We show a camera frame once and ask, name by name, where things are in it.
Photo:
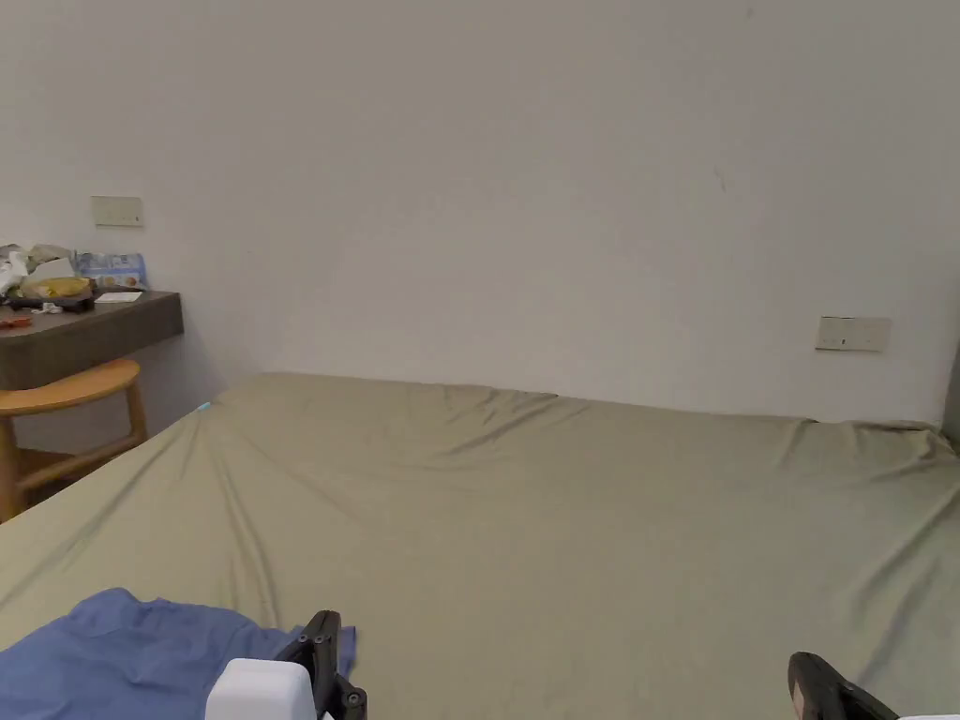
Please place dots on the dark brown wall desk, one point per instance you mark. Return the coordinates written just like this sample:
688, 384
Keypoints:
82, 330

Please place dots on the blue garment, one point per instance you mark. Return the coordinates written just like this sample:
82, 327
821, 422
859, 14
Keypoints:
127, 660

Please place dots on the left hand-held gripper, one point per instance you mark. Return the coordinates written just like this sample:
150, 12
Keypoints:
259, 694

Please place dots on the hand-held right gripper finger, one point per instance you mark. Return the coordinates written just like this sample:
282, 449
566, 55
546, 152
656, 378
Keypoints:
796, 690
855, 701

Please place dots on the white wall switch panel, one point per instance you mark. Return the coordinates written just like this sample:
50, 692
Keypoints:
117, 211
853, 334

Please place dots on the bed with beige sheet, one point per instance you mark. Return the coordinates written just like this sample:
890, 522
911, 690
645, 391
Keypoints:
540, 525

